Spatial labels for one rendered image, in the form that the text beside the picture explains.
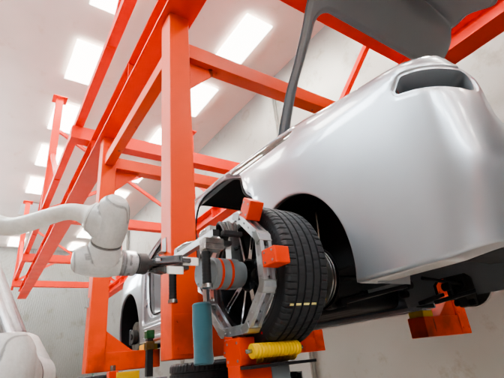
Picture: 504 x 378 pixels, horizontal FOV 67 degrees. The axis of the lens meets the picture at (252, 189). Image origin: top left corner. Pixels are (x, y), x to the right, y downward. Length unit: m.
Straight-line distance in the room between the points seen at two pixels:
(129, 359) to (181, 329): 1.96
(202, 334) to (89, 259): 0.67
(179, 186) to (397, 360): 4.44
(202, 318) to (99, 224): 0.72
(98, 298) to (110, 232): 2.77
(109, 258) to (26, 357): 0.35
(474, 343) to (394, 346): 1.10
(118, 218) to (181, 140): 1.34
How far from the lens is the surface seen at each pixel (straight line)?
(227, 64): 3.25
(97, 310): 4.03
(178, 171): 2.42
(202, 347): 1.78
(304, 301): 1.66
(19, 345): 1.33
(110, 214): 1.28
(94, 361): 3.99
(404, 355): 5.96
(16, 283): 13.76
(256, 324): 1.68
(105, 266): 1.37
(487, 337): 5.39
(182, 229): 2.28
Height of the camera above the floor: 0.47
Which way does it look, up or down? 24 degrees up
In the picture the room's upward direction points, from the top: 6 degrees counter-clockwise
